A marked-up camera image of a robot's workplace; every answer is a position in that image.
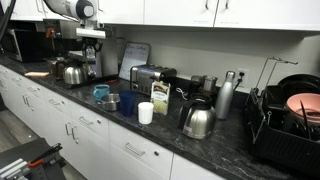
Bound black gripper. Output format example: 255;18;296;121
81;37;103;68

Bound clear glass jar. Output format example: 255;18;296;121
85;45;98;67

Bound steel carafe with black base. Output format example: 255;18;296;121
62;59;89;86

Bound teal mug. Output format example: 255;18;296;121
92;83;111;103

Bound black coffee brewer machine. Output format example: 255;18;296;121
43;19;119;90

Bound silver four slot toaster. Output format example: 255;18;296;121
129;63;178;97

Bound orange flat board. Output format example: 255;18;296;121
24;71;50;78

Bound dark blue plastic cup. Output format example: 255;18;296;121
118;90;138;118

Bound black microwave oven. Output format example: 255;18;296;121
0;28;51;63

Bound white mug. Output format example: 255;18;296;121
137;101;155;126

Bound green white tea box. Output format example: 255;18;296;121
150;80;172;116

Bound white upper cabinet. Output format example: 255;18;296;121
0;0;320;32

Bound white cabinet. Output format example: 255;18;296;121
0;0;320;32
0;64;228;180

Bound white lower cabinet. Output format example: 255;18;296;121
0;64;228;180

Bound black clamp with orange grip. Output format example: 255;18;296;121
27;142;64;169

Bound black coffee grinder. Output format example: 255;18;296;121
189;75;205;98

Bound black robot cart platform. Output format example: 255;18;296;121
0;137;68;180

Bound steel cup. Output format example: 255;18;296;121
201;75;219;94

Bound steel thermal carafe black lid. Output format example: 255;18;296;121
177;92;218;140

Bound aluminium extrusion bars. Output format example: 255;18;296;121
0;157;32;180

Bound steel water bottle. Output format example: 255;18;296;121
214;70;237;120

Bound black pan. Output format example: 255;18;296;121
276;73;320;96

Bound black dish rack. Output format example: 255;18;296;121
244;87;320;178

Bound pink bowl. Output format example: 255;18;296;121
285;92;320;125

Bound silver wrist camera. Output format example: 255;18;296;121
75;27;107;40

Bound steel bowl with handles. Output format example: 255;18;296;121
96;93;121;112

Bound silver cabinet door handle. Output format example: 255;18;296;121
65;121;73;136
70;125;80;145

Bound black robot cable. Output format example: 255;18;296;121
0;0;17;41

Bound white wall outlet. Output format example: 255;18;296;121
235;67;250;88

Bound silver wire rack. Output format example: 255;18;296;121
254;56;299;98

